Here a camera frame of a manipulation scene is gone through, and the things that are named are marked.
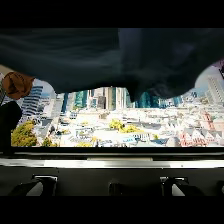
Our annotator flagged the brown garment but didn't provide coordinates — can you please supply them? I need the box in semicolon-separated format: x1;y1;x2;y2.
2;71;36;101

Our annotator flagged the dark grey garment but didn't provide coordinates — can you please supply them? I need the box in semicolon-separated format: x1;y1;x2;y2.
0;27;224;103

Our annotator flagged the black garment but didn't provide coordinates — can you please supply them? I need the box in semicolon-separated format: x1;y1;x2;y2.
0;100;24;155

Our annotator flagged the silver frame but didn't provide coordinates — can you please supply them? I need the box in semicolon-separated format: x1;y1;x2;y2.
0;151;224;197

